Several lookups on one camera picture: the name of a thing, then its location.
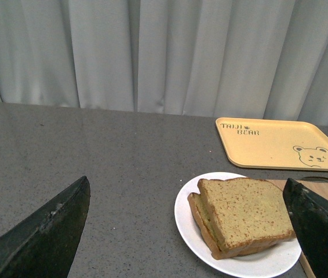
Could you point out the metal cutting board handle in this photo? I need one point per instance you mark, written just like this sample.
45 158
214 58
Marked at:
315 179

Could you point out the white round plate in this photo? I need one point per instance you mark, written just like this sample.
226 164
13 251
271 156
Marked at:
271 262

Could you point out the wooden cutting board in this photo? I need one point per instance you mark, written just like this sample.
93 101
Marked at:
321 188

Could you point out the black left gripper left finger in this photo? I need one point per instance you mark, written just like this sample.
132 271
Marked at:
45 243

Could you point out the yellow bear tray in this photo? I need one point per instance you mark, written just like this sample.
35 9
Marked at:
274 144

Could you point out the bread slice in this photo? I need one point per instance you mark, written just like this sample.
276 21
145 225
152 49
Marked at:
244 211
199 215

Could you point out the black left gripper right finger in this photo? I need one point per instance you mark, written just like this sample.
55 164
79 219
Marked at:
308 213

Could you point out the grey curtain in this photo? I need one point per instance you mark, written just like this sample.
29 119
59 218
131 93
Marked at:
247 59

